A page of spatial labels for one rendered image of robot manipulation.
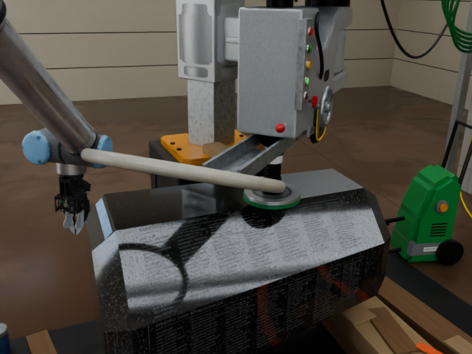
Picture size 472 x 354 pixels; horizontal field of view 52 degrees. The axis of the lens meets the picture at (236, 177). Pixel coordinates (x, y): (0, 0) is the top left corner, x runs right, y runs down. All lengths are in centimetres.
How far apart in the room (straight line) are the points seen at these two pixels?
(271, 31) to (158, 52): 626
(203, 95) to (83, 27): 520
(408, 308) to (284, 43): 162
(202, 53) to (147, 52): 530
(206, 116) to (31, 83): 165
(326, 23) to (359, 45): 696
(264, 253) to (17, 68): 110
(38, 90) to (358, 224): 136
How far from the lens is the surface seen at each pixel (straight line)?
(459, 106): 411
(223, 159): 150
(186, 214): 179
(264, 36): 163
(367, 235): 203
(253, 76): 165
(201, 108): 266
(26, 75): 109
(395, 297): 278
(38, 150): 140
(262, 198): 178
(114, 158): 99
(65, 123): 121
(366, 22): 903
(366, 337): 228
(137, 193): 200
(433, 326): 264
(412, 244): 321
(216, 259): 174
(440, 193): 313
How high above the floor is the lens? 160
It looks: 21 degrees down
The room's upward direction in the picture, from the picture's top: 1 degrees clockwise
